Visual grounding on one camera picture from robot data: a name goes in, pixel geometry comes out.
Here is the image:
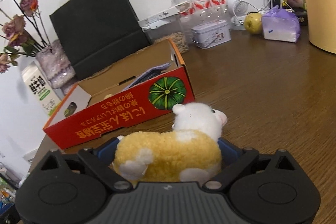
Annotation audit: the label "red cardboard box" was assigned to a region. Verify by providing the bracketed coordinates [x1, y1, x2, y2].
[43, 39, 195, 149]

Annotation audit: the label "black paper bag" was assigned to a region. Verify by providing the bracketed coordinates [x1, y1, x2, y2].
[50, 0, 150, 80]

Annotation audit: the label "yellow green apple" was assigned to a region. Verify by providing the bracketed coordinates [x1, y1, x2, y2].
[244, 12, 263, 35]

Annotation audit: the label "purple drawstring pouch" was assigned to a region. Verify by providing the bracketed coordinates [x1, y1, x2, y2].
[123, 63, 171, 91]

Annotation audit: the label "dried pink roses bouquet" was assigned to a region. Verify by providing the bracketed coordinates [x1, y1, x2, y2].
[1, 0, 51, 74]

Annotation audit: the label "white pink flat carton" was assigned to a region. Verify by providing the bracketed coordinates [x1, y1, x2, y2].
[138, 1, 192, 30]

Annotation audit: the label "milk carton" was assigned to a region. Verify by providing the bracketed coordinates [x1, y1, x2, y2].
[22, 62, 61, 117]

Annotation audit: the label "middle water bottle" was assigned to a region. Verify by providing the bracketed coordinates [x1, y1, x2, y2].
[189, 0, 210, 26]

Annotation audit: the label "colourful snack packet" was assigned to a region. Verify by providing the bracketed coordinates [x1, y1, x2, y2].
[282, 0, 307, 16]

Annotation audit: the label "purple tissue pack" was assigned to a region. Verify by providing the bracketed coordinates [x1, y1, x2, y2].
[261, 6, 301, 43]

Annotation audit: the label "clear jar with seeds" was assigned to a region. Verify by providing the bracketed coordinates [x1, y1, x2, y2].
[142, 17, 189, 54]

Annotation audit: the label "white round desk device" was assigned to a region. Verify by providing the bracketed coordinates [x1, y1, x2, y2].
[227, 0, 248, 31]

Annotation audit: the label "yellow white plush toy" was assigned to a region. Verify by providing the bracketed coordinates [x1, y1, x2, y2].
[113, 102, 228, 185]

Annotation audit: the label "white charger cables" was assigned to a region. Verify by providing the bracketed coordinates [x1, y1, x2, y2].
[236, 0, 283, 27]

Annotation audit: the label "wire storage rack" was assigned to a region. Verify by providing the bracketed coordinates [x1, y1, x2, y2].
[0, 162, 27, 214]

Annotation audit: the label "small white tin box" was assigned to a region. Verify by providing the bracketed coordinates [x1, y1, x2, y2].
[191, 19, 231, 50]

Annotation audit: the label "purple textured vase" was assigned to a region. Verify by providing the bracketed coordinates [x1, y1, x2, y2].
[36, 40, 77, 95]

